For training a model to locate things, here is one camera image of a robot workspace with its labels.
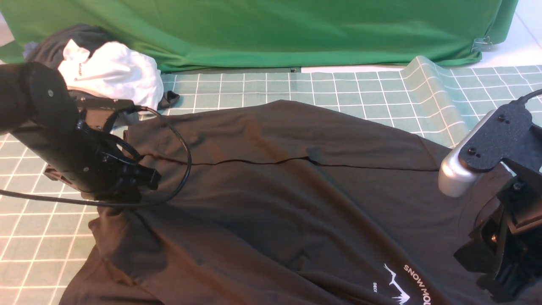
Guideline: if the green backdrop cloth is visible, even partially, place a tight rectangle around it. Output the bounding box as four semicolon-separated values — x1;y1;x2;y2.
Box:
1;0;517;72

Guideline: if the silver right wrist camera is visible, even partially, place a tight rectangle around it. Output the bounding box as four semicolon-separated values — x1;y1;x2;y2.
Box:
439;103;542;197

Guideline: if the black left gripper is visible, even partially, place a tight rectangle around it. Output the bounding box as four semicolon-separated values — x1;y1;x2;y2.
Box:
11;115;161;202

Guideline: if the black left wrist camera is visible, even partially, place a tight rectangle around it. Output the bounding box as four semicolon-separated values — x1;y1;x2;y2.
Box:
68;90;139;133

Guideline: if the blue crumpled garment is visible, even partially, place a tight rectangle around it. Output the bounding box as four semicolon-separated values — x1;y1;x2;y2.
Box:
22;41;39;58

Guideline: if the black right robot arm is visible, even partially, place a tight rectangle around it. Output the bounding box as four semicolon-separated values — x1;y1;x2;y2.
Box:
450;125;541;304

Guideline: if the green grid tablecloth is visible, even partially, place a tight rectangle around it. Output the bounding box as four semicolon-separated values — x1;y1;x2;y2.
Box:
0;57;542;305

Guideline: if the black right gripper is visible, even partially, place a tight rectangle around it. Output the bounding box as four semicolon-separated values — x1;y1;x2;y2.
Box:
454;160;541;303

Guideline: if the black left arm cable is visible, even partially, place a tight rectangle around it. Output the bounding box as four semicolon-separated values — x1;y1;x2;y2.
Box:
0;106;192;209

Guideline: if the dark gray crumpled garment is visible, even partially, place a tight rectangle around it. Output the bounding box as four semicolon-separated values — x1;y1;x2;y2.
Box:
25;24;180;110

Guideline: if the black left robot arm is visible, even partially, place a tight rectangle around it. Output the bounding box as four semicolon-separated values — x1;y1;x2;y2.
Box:
1;62;161;203

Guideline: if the metal binder clip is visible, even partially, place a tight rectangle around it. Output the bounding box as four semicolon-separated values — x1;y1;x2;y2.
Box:
470;36;493;53

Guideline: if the dark gray long-sleeve shirt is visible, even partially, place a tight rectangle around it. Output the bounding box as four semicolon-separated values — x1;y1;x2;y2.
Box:
58;100;542;305

